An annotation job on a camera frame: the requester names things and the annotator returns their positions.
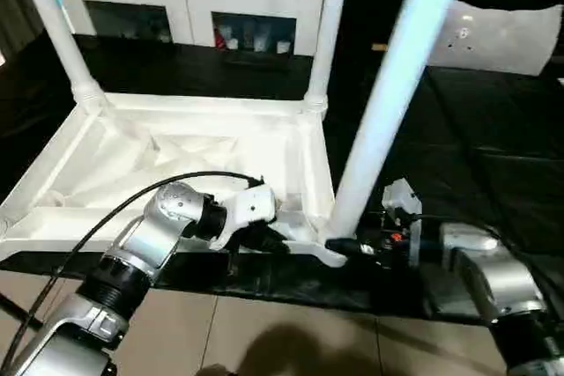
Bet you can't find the black work mat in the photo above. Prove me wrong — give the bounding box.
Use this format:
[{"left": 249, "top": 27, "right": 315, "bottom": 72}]
[{"left": 0, "top": 33, "right": 564, "bottom": 329}]

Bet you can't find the white padded sheet with fitting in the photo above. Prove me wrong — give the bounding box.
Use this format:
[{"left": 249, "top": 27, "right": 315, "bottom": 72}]
[{"left": 427, "top": 1, "right": 564, "bottom": 77}]

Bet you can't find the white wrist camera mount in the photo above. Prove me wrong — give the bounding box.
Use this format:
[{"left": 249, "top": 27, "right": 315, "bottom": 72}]
[
  {"left": 381, "top": 177, "right": 426, "bottom": 268},
  {"left": 206, "top": 186, "right": 279, "bottom": 253}
]

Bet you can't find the white plastic table top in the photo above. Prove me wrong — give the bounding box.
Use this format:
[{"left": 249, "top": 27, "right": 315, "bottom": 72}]
[{"left": 0, "top": 91, "right": 350, "bottom": 269}]

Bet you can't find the grey curtain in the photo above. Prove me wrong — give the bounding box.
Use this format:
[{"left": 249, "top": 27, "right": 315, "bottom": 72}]
[{"left": 0, "top": 0, "right": 47, "bottom": 62}]

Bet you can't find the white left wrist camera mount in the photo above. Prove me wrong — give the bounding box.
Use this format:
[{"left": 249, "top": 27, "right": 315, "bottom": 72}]
[{"left": 206, "top": 186, "right": 279, "bottom": 253}]

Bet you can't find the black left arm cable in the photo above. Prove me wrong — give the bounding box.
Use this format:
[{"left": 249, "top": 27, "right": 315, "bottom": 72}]
[{"left": 0, "top": 170, "right": 266, "bottom": 370}]

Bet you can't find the black stand leg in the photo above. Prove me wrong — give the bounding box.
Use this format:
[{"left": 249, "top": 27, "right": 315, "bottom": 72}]
[{"left": 0, "top": 291, "right": 41, "bottom": 335}]

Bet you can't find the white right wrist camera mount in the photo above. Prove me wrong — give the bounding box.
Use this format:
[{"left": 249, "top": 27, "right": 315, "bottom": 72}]
[{"left": 381, "top": 177, "right": 426, "bottom": 268}]

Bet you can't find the white plastic table leg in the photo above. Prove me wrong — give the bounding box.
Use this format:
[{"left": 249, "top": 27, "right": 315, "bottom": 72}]
[
  {"left": 328, "top": 0, "right": 473, "bottom": 241},
  {"left": 303, "top": 0, "right": 354, "bottom": 114},
  {"left": 12, "top": 0, "right": 108, "bottom": 114}
]

